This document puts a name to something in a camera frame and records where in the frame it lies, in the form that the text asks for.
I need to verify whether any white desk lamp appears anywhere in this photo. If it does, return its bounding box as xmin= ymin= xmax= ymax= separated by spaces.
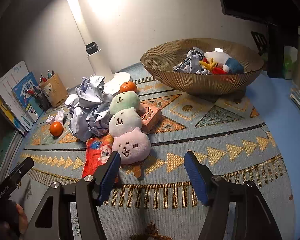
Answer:
xmin=67 ymin=0 xmax=130 ymax=95

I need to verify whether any red snack packet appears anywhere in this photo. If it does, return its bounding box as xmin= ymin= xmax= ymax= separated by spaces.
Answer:
xmin=82 ymin=134 xmax=114 ymax=178

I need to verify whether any orange mandarin by lamp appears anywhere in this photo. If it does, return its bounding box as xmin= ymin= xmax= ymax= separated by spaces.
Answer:
xmin=120 ymin=81 xmax=138 ymax=93

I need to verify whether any person's left hand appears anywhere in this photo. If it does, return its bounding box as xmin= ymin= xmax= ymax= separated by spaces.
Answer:
xmin=15 ymin=203 xmax=29 ymax=239

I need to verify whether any paper ball with red marks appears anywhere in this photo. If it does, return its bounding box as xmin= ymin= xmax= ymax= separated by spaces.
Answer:
xmin=172 ymin=47 xmax=210 ymax=74

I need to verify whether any black mesh pen holder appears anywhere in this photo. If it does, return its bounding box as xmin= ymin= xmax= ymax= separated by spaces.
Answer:
xmin=36 ymin=91 xmax=51 ymax=111

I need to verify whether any white cover book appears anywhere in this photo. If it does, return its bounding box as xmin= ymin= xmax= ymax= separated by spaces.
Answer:
xmin=0 ymin=61 xmax=33 ymax=132

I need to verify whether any large crumpled paper ball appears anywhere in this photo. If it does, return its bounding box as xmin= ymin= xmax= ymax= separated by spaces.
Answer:
xmin=69 ymin=102 xmax=111 ymax=142

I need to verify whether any crumpled paper ball centre back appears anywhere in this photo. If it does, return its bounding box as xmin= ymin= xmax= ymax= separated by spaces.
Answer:
xmin=65 ymin=74 xmax=113 ymax=108

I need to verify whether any bamboo pen holder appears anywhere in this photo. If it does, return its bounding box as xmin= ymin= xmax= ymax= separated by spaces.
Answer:
xmin=39 ymin=73 xmax=69 ymax=108

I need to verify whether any patterned blue woven table mat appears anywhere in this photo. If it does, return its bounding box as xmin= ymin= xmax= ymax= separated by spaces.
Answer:
xmin=11 ymin=63 xmax=295 ymax=239

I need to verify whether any three-face dango plush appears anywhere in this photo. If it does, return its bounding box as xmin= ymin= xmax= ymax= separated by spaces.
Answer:
xmin=108 ymin=91 xmax=151 ymax=179

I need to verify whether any golden ribbed glass bowl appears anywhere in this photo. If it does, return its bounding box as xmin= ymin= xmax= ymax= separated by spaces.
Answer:
xmin=140 ymin=38 xmax=263 ymax=95

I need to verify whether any orange mandarin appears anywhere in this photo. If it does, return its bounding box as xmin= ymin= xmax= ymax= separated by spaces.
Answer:
xmin=49 ymin=121 xmax=63 ymax=137
xmin=120 ymin=81 xmax=138 ymax=93

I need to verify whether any small paper ball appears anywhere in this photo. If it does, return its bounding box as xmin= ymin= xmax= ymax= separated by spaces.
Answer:
xmin=45 ymin=108 xmax=66 ymax=125

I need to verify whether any yellow cover book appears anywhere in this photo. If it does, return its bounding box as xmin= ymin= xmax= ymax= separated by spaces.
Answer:
xmin=0 ymin=96 xmax=27 ymax=137

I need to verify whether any white blue duck plush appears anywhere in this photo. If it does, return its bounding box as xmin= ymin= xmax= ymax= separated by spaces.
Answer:
xmin=199 ymin=51 xmax=244 ymax=75

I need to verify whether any blue cover book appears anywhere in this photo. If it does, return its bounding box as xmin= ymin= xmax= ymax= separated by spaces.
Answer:
xmin=12 ymin=72 xmax=43 ymax=122

